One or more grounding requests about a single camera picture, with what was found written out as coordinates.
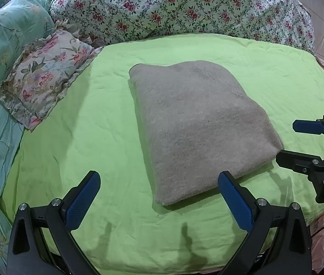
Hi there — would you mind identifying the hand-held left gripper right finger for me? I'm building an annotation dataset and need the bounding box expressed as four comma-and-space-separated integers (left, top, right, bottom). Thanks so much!
218, 171, 313, 275

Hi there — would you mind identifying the white red floral quilt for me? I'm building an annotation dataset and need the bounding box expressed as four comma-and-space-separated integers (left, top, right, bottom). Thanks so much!
49, 0, 316, 54

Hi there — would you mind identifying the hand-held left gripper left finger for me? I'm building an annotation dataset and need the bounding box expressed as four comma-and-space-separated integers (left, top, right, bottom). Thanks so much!
6, 170, 102, 275

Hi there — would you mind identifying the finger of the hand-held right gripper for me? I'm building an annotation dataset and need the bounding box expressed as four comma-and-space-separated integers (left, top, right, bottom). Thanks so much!
292, 115, 324, 151
275, 148, 324, 182

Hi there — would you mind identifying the grey towel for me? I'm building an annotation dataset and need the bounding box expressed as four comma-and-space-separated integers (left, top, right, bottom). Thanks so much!
129, 60, 284, 207

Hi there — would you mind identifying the floral ruffled pillow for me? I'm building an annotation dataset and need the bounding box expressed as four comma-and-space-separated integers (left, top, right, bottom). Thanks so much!
0, 29, 105, 133

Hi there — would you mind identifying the light green bed sheet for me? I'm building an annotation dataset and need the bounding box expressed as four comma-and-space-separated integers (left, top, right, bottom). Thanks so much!
0, 33, 324, 274

